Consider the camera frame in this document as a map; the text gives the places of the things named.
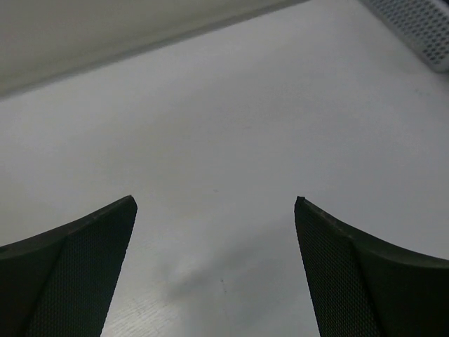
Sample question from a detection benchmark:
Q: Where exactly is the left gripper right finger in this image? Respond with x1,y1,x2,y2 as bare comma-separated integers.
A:
295,197,448,336

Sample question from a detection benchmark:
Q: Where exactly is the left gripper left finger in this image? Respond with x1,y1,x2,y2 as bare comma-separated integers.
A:
1,196,137,336

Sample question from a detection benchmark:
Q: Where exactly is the white perforated plastic basket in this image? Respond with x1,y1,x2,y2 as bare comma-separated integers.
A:
363,0,448,73

